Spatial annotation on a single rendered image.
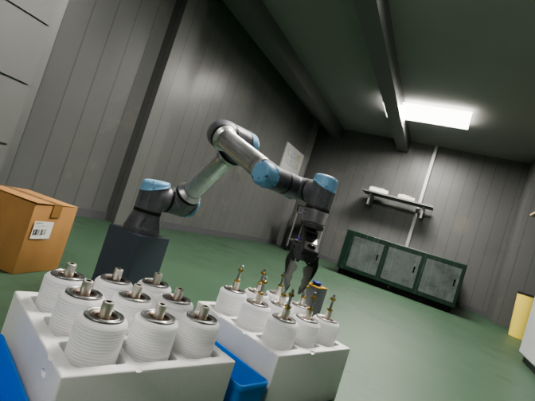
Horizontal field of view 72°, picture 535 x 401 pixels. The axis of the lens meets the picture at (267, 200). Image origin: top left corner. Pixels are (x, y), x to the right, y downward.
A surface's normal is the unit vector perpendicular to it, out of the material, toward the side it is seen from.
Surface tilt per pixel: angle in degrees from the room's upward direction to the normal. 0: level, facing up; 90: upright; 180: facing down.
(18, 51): 90
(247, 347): 90
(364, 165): 90
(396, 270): 90
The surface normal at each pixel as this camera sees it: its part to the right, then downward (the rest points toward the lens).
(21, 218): -0.18, -0.11
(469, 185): -0.40, -0.16
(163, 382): 0.68, 0.19
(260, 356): -0.66, -0.23
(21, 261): 0.94, 0.27
